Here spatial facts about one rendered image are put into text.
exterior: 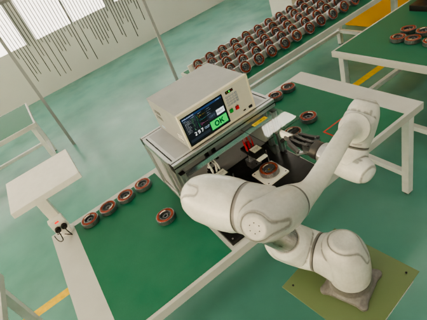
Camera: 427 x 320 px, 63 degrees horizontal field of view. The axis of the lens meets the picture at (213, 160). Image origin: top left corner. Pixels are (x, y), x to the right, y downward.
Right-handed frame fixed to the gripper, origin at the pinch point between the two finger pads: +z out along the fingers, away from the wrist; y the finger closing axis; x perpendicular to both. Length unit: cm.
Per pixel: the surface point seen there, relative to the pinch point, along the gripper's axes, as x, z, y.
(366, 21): -114, 222, 326
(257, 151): -26.6, 34.2, 2.7
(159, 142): -7, 67, -37
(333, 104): -44, 48, 76
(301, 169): -41.7, 17.3, 16.2
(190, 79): 13, 72, -3
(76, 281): -43, 54, -113
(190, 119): 8.2, 42.1, -22.7
